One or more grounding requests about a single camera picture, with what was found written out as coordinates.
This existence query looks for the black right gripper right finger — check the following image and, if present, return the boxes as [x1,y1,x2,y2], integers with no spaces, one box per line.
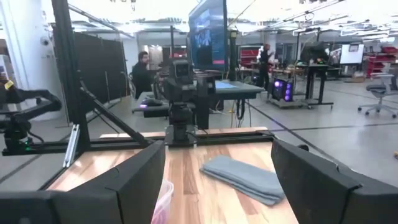
[271,138,398,224]

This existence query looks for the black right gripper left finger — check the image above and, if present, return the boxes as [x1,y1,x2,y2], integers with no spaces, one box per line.
[0,139,167,224]

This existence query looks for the purple toy onion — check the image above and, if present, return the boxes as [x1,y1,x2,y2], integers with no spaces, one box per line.
[152,188,174,224]

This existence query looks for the clear plastic tupperware container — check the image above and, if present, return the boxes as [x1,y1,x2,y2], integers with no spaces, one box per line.
[150,178,175,224]

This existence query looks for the person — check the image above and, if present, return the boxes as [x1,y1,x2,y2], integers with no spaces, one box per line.
[256,43,275,91]
[131,50,163,100]

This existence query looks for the grey background desk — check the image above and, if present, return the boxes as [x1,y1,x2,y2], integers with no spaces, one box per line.
[131,80,266,119]

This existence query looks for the large blue display screen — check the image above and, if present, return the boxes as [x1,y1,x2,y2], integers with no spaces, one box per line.
[187,0,230,73]

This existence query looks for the grey folded cloth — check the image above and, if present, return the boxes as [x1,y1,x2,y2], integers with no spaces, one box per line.
[199,154,286,207]

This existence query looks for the black room partition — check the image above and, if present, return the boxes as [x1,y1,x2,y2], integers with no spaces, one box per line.
[72,30,131,106]

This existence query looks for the computer tower purple lights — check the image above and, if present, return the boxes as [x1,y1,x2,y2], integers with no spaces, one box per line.
[271,78,295,103]

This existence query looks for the grey office chair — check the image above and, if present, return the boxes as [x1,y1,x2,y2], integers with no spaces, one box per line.
[357,72,398,119]

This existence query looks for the black standing desk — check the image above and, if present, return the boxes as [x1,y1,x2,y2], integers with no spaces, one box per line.
[298,41,336,110]

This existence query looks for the red storage shelves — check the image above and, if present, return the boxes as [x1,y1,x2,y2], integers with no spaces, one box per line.
[366,46,398,79]

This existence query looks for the silver aluminium bracket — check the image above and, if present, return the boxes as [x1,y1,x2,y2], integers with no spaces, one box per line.
[62,124,81,169]

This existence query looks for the black aluminium rig frame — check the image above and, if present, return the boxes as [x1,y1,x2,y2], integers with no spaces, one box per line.
[1,0,309,170]

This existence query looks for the white wall screen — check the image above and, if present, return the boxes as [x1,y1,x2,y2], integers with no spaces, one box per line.
[339,43,365,65]

